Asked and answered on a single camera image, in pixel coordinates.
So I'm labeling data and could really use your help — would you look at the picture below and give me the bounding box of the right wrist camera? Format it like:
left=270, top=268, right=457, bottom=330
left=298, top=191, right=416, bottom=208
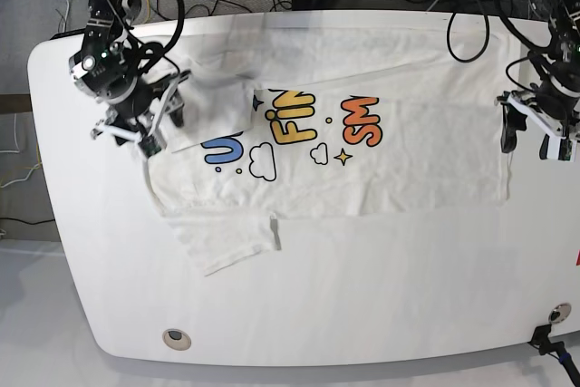
left=137, top=135, right=163, bottom=160

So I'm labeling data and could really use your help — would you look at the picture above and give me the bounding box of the white printed T-shirt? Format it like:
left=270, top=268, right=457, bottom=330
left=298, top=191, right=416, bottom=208
left=143, top=25, right=520, bottom=275

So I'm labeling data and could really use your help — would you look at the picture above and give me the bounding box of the silver table grommet left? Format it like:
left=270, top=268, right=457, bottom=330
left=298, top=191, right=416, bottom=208
left=162, top=329, right=191, bottom=352

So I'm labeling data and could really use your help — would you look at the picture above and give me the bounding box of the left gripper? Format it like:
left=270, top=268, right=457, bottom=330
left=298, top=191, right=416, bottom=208
left=496, top=82, right=579, bottom=160

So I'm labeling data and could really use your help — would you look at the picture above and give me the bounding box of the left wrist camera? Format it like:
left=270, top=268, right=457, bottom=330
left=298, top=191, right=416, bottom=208
left=546, top=135, right=577, bottom=162

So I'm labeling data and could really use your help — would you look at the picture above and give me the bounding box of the black clamp with cable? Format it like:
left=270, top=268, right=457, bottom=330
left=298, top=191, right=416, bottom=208
left=528, top=324, right=580, bottom=387

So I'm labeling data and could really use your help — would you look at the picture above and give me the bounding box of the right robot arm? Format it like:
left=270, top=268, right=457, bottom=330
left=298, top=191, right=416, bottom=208
left=69, top=0, right=190, bottom=158

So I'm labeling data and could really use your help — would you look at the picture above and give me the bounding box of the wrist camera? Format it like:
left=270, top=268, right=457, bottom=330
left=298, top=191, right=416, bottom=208
left=546, top=135, right=577, bottom=162
left=137, top=135, right=163, bottom=160

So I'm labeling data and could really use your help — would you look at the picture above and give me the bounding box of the silver table grommet right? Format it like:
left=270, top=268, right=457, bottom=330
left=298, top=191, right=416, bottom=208
left=547, top=303, right=572, bottom=324

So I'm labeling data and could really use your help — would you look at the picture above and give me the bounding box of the silver table grommet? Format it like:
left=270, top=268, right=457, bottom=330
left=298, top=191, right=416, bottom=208
left=547, top=303, right=572, bottom=324
left=162, top=329, right=191, bottom=352

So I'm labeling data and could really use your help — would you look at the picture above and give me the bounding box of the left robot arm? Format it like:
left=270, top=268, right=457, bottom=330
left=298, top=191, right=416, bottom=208
left=493, top=0, right=579, bottom=162

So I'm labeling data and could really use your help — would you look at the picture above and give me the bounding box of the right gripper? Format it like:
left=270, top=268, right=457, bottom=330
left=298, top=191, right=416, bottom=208
left=90, top=70, right=191, bottom=147

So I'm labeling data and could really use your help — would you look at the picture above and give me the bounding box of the white cable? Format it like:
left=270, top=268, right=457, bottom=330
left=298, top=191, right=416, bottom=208
left=0, top=110, right=42, bottom=189

